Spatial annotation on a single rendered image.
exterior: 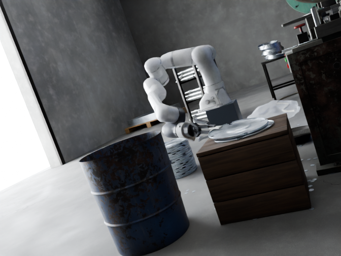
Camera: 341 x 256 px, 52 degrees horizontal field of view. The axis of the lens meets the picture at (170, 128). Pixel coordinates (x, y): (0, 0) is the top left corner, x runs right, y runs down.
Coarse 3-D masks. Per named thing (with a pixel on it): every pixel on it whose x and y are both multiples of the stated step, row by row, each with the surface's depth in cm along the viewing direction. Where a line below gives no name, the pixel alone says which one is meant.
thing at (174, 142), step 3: (177, 138) 283; (180, 138) 281; (171, 141) 282; (174, 141) 273; (177, 141) 270; (180, 141) 267; (183, 141) 261; (165, 144) 273; (168, 144) 268; (171, 144) 265; (174, 144) 263; (177, 144) 258; (168, 147) 258
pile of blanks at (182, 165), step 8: (184, 144) 261; (168, 152) 257; (176, 152) 258; (184, 152) 260; (192, 152) 273; (176, 160) 261; (184, 160) 260; (192, 160) 266; (176, 168) 259; (184, 168) 259; (192, 168) 264; (176, 176) 260; (184, 176) 260
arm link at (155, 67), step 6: (168, 54) 222; (150, 60) 217; (156, 60) 217; (162, 60) 221; (168, 60) 220; (144, 66) 219; (150, 66) 215; (156, 66) 216; (162, 66) 221; (168, 66) 222; (174, 66) 221; (150, 72) 217; (156, 72) 218; (162, 72) 221; (156, 78) 222
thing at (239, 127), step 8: (240, 120) 180; (248, 120) 175; (256, 120) 171; (264, 120) 166; (224, 128) 174; (232, 128) 167; (240, 128) 163; (248, 128) 161; (256, 128) 157; (208, 136) 167; (216, 136) 163; (224, 136) 159; (232, 136) 153
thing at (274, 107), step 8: (264, 104) 343; (272, 104) 334; (280, 104) 326; (288, 104) 325; (296, 104) 330; (256, 112) 336; (264, 112) 328; (272, 112) 322; (280, 112) 322; (288, 112) 322; (296, 112) 324
